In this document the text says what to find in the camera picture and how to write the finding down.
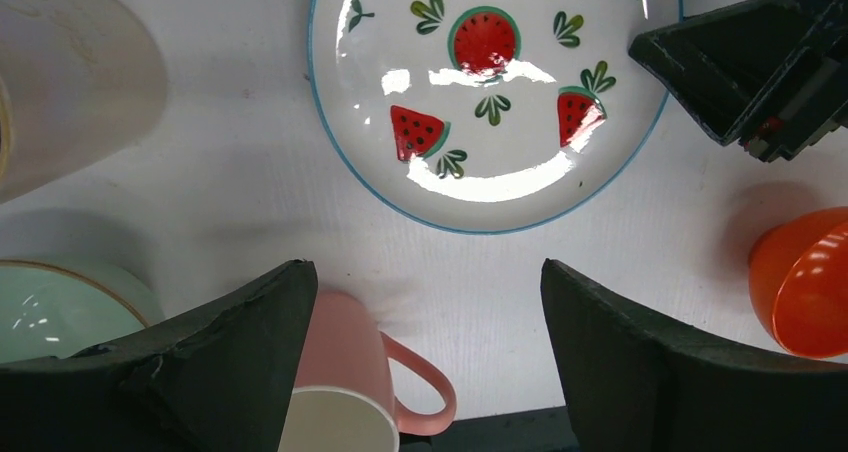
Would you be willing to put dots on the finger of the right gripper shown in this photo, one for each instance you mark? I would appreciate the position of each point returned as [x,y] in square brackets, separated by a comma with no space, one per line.
[770,75]

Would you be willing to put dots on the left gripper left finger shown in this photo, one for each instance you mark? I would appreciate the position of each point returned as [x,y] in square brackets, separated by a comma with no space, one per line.
[216,378]

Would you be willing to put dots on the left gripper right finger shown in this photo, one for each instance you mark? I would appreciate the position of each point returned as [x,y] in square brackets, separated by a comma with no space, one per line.
[635,379]

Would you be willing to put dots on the watermelon pattern round plate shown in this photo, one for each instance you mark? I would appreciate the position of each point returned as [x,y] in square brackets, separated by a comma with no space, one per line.
[484,116]

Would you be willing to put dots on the pink mug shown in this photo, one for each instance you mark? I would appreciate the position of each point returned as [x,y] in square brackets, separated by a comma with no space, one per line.
[343,397]

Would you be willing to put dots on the mint green bowl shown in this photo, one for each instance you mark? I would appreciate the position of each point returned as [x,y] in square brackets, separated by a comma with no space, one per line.
[58,306]

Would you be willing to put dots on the orange bowl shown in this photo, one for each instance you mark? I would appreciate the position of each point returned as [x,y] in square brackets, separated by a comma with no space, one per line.
[797,283]

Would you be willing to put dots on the beige cup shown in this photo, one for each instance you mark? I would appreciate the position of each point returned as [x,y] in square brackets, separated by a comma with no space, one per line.
[80,80]

